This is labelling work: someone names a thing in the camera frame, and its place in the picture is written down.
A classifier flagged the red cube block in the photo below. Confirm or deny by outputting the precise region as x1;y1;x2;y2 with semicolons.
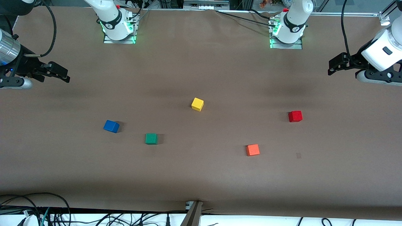
288;110;303;123

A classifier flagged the blue cube block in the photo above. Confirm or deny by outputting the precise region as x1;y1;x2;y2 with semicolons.
103;120;120;133

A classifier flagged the yellow cube block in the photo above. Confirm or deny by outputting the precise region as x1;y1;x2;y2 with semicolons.
191;98;204;112

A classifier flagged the aluminium diagonal strut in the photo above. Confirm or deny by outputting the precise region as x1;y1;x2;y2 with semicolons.
382;0;398;18

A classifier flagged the grey power strip box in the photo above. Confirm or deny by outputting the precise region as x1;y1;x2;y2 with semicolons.
184;0;230;10

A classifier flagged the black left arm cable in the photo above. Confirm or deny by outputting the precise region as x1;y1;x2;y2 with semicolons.
341;0;354;62

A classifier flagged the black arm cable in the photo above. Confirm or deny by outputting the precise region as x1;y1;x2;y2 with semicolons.
341;0;354;62
24;0;57;58

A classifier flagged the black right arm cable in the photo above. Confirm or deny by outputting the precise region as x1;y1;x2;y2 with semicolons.
24;0;57;58

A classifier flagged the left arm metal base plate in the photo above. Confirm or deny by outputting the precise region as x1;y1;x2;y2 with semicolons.
269;31;303;50

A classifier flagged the aluminium frame rail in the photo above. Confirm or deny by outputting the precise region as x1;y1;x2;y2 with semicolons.
314;12;380;16

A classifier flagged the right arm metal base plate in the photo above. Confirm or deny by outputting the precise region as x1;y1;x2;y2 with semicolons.
104;14;137;44

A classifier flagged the short black table cable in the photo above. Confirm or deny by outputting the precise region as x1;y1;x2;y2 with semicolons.
250;9;278;20

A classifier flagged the long black table cable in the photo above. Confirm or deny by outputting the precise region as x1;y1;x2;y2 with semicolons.
215;10;274;26

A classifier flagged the black looped cable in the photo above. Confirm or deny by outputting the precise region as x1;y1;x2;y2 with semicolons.
0;192;71;226

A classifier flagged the teal cable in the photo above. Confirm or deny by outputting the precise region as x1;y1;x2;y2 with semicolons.
39;207;51;226

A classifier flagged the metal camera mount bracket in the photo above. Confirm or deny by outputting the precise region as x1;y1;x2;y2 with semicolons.
181;201;203;226

